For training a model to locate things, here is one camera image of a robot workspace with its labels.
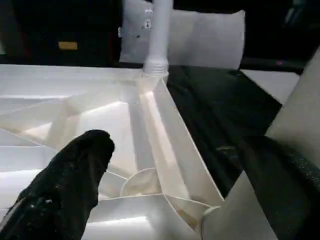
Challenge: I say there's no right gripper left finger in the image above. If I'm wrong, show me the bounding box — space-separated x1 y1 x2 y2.
0 130 117 240

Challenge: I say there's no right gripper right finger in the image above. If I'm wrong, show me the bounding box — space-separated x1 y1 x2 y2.
238 135 320 240

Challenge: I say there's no white flat sheet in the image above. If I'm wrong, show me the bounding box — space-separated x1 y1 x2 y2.
240 69 302 106

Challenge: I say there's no small tan label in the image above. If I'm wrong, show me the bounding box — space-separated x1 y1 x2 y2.
57 41 80 51

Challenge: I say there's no white plastic table leg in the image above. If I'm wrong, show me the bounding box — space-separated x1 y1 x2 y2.
143 0 175 82
199 45 320 240

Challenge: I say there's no white plastic table top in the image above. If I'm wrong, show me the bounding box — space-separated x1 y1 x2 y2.
0 62 226 240

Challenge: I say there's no grey cushion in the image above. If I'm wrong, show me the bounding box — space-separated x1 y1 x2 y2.
119 0 247 71

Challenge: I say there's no black work mat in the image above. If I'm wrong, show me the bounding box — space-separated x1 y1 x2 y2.
167 64 285 197

